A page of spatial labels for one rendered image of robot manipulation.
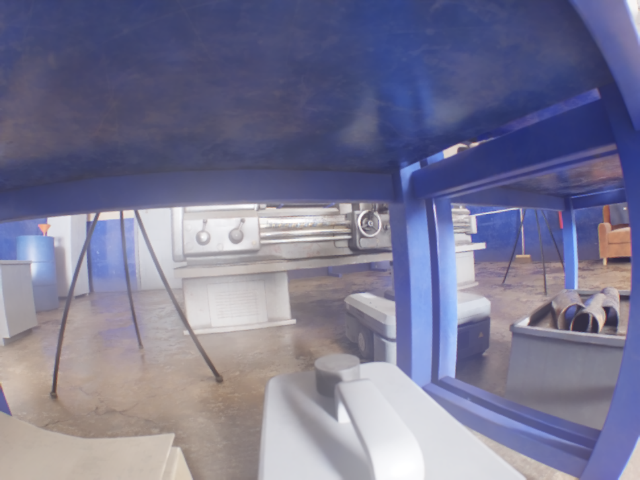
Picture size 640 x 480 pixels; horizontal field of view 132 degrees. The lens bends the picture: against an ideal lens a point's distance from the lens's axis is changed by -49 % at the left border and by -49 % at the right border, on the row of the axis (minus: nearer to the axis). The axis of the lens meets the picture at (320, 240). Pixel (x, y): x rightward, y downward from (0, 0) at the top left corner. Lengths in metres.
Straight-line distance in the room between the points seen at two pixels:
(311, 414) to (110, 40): 0.35
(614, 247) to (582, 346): 3.66
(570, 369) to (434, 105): 0.66
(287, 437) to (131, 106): 0.34
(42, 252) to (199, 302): 2.46
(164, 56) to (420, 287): 0.56
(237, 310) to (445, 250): 1.57
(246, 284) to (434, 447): 1.81
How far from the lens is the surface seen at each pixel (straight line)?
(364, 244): 2.10
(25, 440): 0.54
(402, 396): 0.30
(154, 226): 5.37
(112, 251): 5.66
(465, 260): 3.09
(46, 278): 3.86
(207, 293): 1.95
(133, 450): 0.42
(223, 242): 1.84
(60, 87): 0.29
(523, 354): 0.81
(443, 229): 0.64
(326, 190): 0.53
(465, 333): 1.19
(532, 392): 0.84
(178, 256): 1.99
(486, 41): 0.25
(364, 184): 0.57
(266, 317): 2.00
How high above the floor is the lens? 0.52
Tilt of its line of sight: 2 degrees up
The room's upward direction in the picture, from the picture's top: 4 degrees counter-clockwise
